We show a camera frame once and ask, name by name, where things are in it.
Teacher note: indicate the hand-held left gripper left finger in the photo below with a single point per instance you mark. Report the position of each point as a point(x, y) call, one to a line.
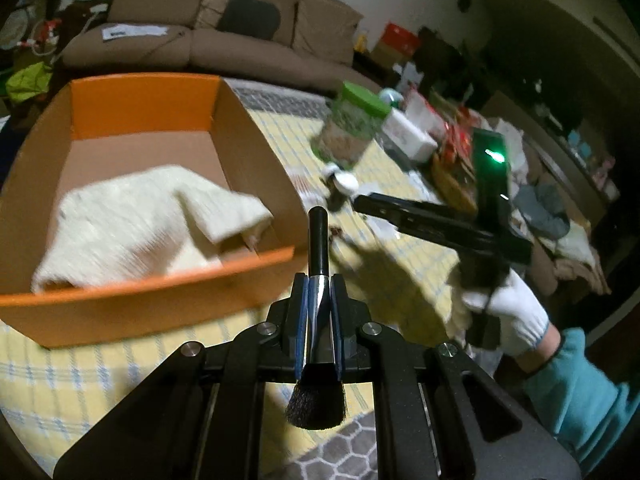
point(298, 325)

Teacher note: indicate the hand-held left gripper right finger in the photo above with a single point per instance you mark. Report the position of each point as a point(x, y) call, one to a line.
point(340, 325)

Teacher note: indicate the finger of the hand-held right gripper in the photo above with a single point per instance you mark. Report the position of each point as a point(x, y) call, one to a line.
point(450, 237)
point(425, 208)

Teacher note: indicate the black makeup brush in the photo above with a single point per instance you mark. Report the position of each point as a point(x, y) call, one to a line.
point(318, 260)

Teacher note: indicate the green lid jar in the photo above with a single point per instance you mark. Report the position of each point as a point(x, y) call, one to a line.
point(350, 125)

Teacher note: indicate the white cloth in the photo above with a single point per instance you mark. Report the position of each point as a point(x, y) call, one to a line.
point(135, 220)

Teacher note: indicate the orange cardboard box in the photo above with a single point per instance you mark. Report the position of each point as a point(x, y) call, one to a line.
point(145, 105)

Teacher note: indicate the person's right forearm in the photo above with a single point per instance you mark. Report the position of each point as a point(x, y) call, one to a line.
point(575, 395)

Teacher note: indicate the person's right hand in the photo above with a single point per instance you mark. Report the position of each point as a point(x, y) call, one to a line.
point(520, 310)

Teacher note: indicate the red snack packets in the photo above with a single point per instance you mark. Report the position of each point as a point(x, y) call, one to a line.
point(456, 147)

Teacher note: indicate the yellow checked tablecloth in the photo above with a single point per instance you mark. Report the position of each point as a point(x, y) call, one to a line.
point(400, 280)

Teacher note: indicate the white rectangular box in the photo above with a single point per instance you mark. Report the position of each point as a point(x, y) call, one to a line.
point(410, 135)

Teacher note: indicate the pile of clothes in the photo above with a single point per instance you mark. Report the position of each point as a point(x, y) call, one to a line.
point(560, 230)

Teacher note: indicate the small white round object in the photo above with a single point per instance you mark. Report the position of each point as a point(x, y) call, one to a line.
point(344, 180)

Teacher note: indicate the red white packet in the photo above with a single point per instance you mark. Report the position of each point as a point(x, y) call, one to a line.
point(425, 110)

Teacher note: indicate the teal lid cup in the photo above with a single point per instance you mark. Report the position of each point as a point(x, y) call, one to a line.
point(391, 97)

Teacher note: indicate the grey patterned mat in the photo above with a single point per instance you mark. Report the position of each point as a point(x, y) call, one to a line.
point(325, 450)

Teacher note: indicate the red storage box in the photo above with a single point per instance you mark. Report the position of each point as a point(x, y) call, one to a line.
point(400, 37)

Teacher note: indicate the brown sofa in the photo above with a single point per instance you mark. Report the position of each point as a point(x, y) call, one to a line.
point(235, 50)

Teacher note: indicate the black cushion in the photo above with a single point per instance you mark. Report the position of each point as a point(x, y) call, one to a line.
point(250, 15)

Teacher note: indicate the white paper sheet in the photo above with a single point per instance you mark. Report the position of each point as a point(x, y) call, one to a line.
point(132, 32)

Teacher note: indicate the green cloth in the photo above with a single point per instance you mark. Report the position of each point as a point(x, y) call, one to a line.
point(30, 82)

